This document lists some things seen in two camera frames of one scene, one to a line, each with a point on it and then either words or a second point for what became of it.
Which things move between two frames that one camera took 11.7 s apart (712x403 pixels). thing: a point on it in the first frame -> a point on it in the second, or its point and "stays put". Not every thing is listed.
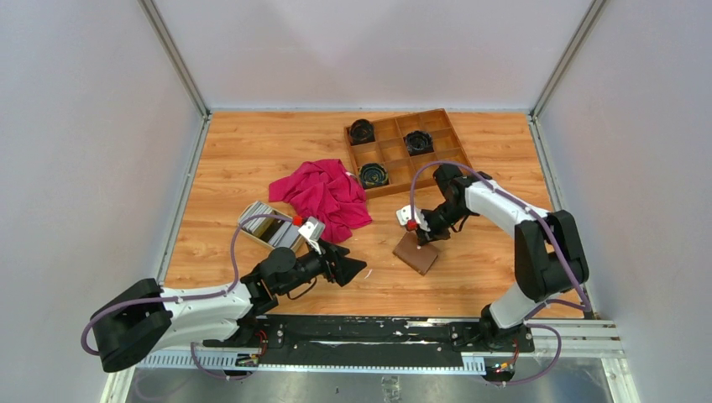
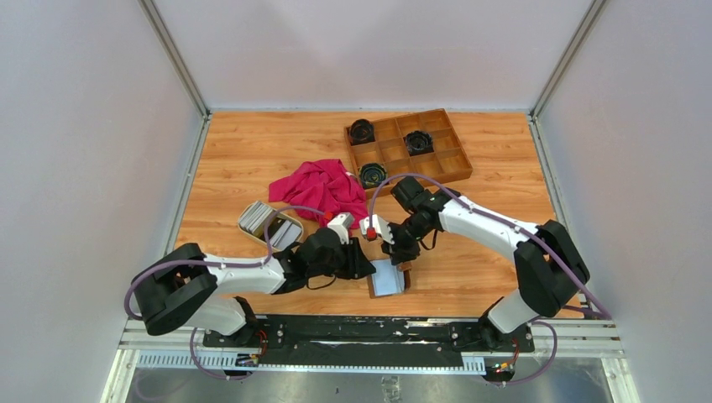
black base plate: x=355 y=341 stays put
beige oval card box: x=269 y=226 stays put
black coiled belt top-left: x=361 y=132 stays put
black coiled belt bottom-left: x=373 y=175 stays put
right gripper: x=424 y=237 -> x=399 y=253
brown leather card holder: x=420 y=259 -> x=388 y=280
